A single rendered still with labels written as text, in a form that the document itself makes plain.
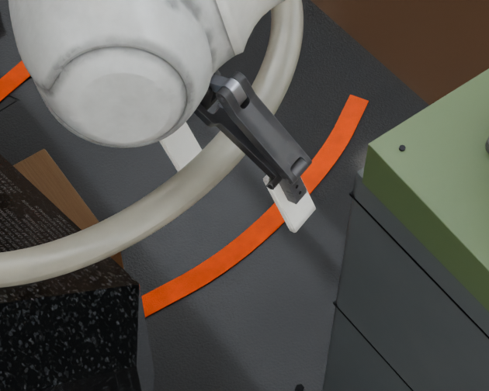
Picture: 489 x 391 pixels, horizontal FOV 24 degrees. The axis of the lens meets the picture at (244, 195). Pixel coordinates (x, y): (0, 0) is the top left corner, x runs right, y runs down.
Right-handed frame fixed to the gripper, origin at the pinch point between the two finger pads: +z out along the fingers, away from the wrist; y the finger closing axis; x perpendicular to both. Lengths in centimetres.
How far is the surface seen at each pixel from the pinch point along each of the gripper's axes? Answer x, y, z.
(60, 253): 15.4, 4.9, -6.0
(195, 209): -37, 95, 97
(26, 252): 16.9, 7.8, -6.2
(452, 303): -22, 7, 53
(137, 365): 7, 44, 56
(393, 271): -24, 19, 56
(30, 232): 3, 58, 36
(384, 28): -103, 96, 105
